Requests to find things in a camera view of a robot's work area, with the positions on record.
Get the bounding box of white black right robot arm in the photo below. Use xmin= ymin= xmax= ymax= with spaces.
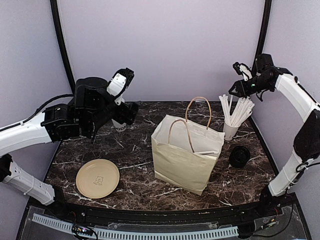
xmin=228 ymin=53 xmax=320 ymax=217

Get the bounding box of white slotted cable duct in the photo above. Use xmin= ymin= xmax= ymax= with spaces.
xmin=31 ymin=213 xmax=239 ymax=240

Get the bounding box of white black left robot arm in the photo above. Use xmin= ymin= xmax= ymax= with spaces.
xmin=0 ymin=70 xmax=139 ymax=218

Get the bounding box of bundle of wrapped white straws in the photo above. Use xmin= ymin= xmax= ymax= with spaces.
xmin=219 ymin=94 xmax=255 ymax=128

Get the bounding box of cream paper bag with handles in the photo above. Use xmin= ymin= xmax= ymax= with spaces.
xmin=150 ymin=96 xmax=226 ymax=196

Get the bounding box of stack of white paper cups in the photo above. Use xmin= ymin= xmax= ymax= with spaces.
xmin=111 ymin=109 xmax=127 ymax=132

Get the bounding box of white cup holding straws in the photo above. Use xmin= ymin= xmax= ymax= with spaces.
xmin=223 ymin=120 xmax=239 ymax=141

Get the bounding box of black front table rail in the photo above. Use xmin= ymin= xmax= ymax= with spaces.
xmin=27 ymin=193 xmax=298 ymax=226

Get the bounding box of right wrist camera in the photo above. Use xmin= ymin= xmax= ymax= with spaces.
xmin=232 ymin=62 xmax=253 ymax=81

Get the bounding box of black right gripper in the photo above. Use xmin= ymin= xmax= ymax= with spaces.
xmin=229 ymin=74 xmax=272 ymax=98

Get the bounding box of beige round plate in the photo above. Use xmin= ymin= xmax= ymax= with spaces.
xmin=75 ymin=159 xmax=120 ymax=199

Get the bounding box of stack of black cup lids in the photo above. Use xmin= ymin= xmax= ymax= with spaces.
xmin=228 ymin=145 xmax=251 ymax=169

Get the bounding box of single white straw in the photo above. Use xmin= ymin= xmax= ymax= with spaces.
xmin=195 ymin=150 xmax=219 ymax=155

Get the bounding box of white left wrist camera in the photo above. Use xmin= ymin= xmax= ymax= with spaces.
xmin=106 ymin=68 xmax=135 ymax=106

